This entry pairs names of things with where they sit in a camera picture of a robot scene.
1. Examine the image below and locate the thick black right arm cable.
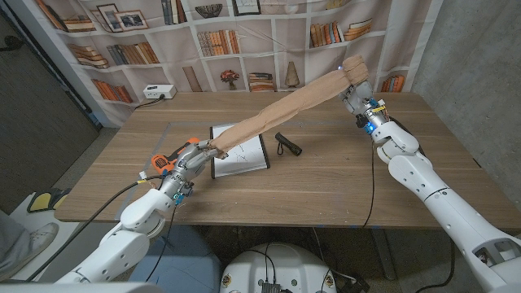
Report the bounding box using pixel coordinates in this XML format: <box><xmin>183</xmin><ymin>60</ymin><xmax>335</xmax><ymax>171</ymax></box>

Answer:
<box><xmin>389</xmin><ymin>116</ymin><xmax>457</xmax><ymax>293</ymax></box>

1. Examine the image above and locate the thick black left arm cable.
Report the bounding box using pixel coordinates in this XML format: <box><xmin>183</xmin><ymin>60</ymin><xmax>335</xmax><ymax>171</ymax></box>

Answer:
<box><xmin>24</xmin><ymin>174</ymin><xmax>164</xmax><ymax>282</ymax></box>

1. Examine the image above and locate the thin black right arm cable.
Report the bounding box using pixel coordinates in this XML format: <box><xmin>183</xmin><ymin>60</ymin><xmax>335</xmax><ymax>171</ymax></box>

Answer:
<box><xmin>361</xmin><ymin>140</ymin><xmax>376</xmax><ymax>229</ymax></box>

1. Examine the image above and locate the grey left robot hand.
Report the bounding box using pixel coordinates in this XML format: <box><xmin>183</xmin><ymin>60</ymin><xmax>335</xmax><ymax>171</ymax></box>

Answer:
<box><xmin>162</xmin><ymin>140</ymin><xmax>229</xmax><ymax>197</ymax></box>

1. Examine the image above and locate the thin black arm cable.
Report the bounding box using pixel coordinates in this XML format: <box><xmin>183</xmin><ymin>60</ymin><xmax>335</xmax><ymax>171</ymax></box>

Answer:
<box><xmin>361</xmin><ymin>140</ymin><xmax>376</xmax><ymax>229</ymax></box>
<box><xmin>145</xmin><ymin>204</ymin><xmax>178</xmax><ymax>283</ymax></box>

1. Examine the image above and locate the yellow black foot pedal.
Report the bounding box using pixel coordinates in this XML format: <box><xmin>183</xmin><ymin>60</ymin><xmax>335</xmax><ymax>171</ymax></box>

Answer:
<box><xmin>26</xmin><ymin>187</ymin><xmax>55</xmax><ymax>214</ymax></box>
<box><xmin>52</xmin><ymin>187</ymin><xmax>72</xmax><ymax>211</ymax></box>

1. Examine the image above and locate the white sneaker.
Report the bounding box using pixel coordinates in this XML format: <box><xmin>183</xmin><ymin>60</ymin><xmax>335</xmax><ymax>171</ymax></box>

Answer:
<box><xmin>0</xmin><ymin>222</ymin><xmax>60</xmax><ymax>282</ymax></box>

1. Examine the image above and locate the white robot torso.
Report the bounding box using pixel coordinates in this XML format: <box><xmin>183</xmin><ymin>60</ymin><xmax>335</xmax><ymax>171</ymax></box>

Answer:
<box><xmin>219</xmin><ymin>243</ymin><xmax>338</xmax><ymax>293</ymax></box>

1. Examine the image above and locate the white power strip box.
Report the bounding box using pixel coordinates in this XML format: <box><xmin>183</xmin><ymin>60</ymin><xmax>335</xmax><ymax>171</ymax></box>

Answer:
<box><xmin>142</xmin><ymin>84</ymin><xmax>177</xmax><ymax>100</ymax></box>

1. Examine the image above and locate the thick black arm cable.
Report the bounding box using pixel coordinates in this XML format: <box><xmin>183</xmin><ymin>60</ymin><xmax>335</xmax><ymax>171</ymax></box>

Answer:
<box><xmin>389</xmin><ymin>116</ymin><xmax>457</xmax><ymax>293</ymax></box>
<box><xmin>24</xmin><ymin>174</ymin><xmax>164</xmax><ymax>282</ymax></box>

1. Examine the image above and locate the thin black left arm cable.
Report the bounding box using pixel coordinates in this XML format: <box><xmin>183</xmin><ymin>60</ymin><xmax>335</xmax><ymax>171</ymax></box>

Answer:
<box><xmin>145</xmin><ymin>204</ymin><xmax>178</xmax><ymax>283</ymax></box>

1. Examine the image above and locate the dark perforated wall panel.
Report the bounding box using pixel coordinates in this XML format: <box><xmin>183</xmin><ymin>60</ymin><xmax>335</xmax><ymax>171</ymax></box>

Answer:
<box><xmin>0</xmin><ymin>7</ymin><xmax>103</xmax><ymax>216</ymax></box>

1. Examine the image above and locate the printed bookshelf backdrop cloth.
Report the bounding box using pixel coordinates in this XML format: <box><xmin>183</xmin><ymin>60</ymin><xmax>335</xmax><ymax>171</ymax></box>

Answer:
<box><xmin>6</xmin><ymin>0</ymin><xmax>444</xmax><ymax>127</ymax></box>

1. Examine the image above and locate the beige nylon stocking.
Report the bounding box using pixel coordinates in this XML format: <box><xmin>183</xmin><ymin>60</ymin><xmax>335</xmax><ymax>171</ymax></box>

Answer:
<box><xmin>209</xmin><ymin>55</ymin><xmax>370</xmax><ymax>160</ymax></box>

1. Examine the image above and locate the black flashlight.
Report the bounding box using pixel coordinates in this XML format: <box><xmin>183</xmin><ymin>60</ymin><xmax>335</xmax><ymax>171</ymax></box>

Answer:
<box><xmin>274</xmin><ymin>131</ymin><xmax>304</xmax><ymax>157</ymax></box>

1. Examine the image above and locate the black power strip cable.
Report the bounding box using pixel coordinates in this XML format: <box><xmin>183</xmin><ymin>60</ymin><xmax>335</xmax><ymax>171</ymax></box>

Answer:
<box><xmin>134</xmin><ymin>94</ymin><xmax>166</xmax><ymax>110</ymax></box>

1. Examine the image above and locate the grey table leg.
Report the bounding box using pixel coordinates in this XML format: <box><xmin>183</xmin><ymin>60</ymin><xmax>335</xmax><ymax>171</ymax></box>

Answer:
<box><xmin>370</xmin><ymin>227</ymin><xmax>398</xmax><ymax>282</ymax></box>

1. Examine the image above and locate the black power adapter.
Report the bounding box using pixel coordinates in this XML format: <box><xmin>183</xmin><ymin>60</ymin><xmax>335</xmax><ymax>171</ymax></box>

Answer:
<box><xmin>337</xmin><ymin>274</ymin><xmax>371</xmax><ymax>293</ymax></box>

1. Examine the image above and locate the orange black power drill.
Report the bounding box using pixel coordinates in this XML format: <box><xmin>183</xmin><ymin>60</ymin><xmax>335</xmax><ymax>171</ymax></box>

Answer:
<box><xmin>151</xmin><ymin>137</ymin><xmax>201</xmax><ymax>177</ymax></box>

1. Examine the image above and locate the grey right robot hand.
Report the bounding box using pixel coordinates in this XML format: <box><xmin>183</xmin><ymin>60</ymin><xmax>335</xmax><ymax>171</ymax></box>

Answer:
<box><xmin>339</xmin><ymin>80</ymin><xmax>390</xmax><ymax>129</ymax></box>

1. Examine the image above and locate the thin black torso cable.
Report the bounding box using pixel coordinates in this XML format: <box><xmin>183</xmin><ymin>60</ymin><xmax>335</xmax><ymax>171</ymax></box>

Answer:
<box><xmin>243</xmin><ymin>243</ymin><xmax>278</xmax><ymax>284</ymax></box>

